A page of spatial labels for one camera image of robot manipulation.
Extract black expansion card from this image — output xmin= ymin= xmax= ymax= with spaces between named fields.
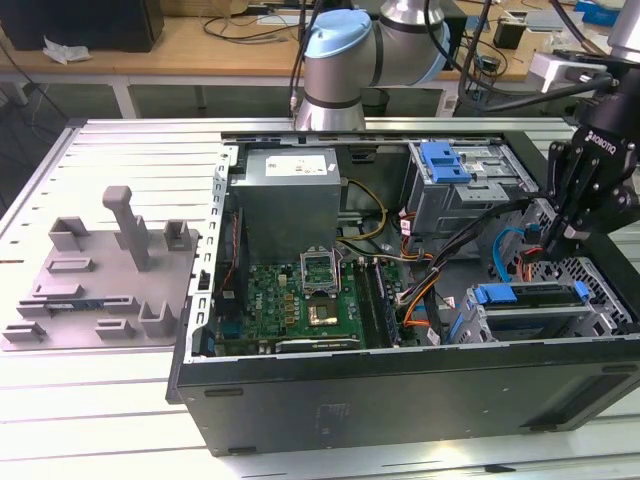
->
xmin=273 ymin=337 xmax=362 ymax=354

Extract black camera cable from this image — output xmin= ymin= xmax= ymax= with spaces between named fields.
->
xmin=452 ymin=0 xmax=615 ymax=112

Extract grey metal disk bay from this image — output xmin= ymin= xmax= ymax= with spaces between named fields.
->
xmin=463 ymin=280 xmax=620 ymax=345

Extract black open PC case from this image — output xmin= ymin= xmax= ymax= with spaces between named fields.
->
xmin=165 ymin=128 xmax=640 ymax=457

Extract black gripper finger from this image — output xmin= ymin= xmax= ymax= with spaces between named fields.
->
xmin=555 ymin=181 xmax=632 ymax=260
xmin=543 ymin=141 xmax=577 ymax=260

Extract yellow black wire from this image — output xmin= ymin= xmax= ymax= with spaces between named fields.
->
xmin=335 ymin=177 xmax=390 ymax=254

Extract orange yellow wire bundle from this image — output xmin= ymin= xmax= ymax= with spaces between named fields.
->
xmin=393 ymin=269 xmax=441 ymax=331

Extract green motherboard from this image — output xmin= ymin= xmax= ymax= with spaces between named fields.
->
xmin=213 ymin=257 xmax=407 ymax=357

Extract blue cardboard box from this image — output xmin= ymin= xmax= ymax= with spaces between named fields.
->
xmin=573 ymin=0 xmax=615 ymax=26

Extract blue plastic drive latch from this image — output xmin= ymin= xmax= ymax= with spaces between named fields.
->
xmin=419 ymin=141 xmax=473 ymax=184

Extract black RAM slot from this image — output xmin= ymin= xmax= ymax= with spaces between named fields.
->
xmin=360 ymin=259 xmax=385 ymax=349
xmin=367 ymin=259 xmax=394 ymax=349
xmin=373 ymin=259 xmax=402 ymax=349
xmin=353 ymin=259 xmax=377 ymax=349

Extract small black cube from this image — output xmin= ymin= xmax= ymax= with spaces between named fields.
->
xmin=492 ymin=16 xmax=528 ymax=50

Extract red orange power wire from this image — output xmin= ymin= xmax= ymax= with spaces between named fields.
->
xmin=514 ymin=243 xmax=545 ymax=284

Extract clear plastic bag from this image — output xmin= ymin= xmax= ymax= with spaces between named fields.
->
xmin=547 ymin=29 xmax=584 ymax=54

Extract wooden desk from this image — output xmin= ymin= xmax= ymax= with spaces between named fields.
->
xmin=0 ymin=0 xmax=640 ymax=86

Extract grey plastic parts rack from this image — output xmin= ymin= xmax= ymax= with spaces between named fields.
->
xmin=1 ymin=185 xmax=202 ymax=355

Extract blue data wire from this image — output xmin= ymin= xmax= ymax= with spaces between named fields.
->
xmin=491 ymin=225 xmax=545 ymax=285

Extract black wire bundle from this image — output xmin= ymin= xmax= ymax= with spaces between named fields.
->
xmin=422 ymin=197 xmax=532 ymax=349

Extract metal socket cover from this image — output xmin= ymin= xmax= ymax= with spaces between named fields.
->
xmin=298 ymin=247 xmax=342 ymax=297

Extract grey metal drive cage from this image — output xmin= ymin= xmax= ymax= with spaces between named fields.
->
xmin=404 ymin=141 xmax=540 ymax=240

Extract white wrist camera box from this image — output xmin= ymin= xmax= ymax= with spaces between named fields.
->
xmin=528 ymin=49 xmax=614 ymax=95

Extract grey flat box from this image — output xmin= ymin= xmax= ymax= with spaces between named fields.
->
xmin=525 ymin=9 xmax=585 ymax=34

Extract black hanging cable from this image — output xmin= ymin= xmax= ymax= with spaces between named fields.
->
xmin=288 ymin=0 xmax=321 ymax=110

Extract black speaker box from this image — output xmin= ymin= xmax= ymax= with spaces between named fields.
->
xmin=440 ymin=14 xmax=469 ymax=71

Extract large black box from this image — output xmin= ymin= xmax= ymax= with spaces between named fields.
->
xmin=0 ymin=0 xmax=166 ymax=54

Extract CPU socket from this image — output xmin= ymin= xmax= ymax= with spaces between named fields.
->
xmin=305 ymin=297 xmax=343 ymax=330

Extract grey power supply unit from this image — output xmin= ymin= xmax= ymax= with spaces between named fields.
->
xmin=228 ymin=147 xmax=343 ymax=262

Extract green RAM stick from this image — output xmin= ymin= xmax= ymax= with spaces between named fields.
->
xmin=45 ymin=298 xmax=105 ymax=313

